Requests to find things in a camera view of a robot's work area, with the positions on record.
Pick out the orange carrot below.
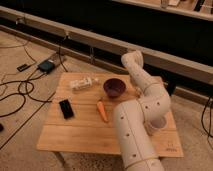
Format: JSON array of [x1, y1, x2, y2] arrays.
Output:
[[97, 99, 109, 122]]

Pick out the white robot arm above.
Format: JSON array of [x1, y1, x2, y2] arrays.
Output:
[[113, 51, 171, 171]]

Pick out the black smartphone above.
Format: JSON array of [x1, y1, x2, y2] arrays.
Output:
[[59, 100, 74, 119]]

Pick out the dark power adapter box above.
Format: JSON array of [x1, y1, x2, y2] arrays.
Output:
[[38, 60, 55, 73]]

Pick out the dark purple bowl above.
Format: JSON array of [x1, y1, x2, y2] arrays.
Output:
[[103, 78, 126, 98]]

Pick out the small black device on floor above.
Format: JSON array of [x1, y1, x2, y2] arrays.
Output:
[[17, 64, 31, 72]]

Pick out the black cable at right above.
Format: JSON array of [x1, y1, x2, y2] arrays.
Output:
[[200, 96, 213, 139]]

